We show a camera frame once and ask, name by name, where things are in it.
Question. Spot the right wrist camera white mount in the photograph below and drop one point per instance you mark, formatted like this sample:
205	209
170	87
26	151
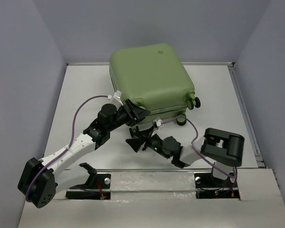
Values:
157	124

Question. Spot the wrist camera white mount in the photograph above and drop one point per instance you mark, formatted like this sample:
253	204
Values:
157	124
115	99

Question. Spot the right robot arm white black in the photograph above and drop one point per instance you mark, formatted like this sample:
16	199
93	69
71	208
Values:
222	150

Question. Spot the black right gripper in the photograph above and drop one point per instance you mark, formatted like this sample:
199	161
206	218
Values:
137	142

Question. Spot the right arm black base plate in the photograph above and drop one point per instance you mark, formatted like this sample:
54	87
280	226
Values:
208	187

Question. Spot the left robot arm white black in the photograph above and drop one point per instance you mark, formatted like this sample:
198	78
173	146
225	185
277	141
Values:
39	179

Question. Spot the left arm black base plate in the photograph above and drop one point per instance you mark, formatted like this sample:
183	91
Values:
96	188

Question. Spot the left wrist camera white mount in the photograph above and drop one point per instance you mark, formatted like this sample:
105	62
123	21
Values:
115	99

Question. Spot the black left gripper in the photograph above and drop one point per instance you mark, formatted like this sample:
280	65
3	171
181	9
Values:
137	113

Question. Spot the green hard-shell suitcase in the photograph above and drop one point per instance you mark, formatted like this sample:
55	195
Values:
154	78

